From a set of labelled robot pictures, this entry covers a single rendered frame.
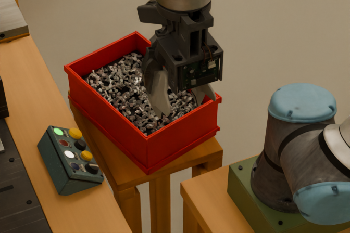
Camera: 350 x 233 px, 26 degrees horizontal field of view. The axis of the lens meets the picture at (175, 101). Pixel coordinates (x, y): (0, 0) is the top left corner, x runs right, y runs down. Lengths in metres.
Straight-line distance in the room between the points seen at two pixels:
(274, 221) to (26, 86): 0.67
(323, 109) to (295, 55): 1.97
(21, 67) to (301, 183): 0.82
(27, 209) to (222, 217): 0.39
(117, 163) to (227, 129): 1.25
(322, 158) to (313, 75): 1.97
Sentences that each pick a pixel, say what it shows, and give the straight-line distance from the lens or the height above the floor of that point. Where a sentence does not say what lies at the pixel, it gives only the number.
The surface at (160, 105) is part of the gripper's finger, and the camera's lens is 1.07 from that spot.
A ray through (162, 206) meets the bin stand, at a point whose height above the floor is 0.29.
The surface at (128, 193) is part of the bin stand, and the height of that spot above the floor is 0.76.
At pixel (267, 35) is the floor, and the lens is 3.38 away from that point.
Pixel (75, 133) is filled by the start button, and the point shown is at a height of 0.94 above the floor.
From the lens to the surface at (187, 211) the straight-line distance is 1.64.
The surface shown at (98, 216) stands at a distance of 1.49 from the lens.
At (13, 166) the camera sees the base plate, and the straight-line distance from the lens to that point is 1.60.
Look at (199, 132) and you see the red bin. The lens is 1.71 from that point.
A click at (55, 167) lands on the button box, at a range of 1.54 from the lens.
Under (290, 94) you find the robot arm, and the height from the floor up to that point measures 1.16.
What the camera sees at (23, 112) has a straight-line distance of 1.71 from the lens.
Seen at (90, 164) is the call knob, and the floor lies 0.94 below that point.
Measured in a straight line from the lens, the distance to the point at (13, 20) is 1.58.
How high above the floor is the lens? 2.06
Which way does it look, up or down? 43 degrees down
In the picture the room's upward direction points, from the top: straight up
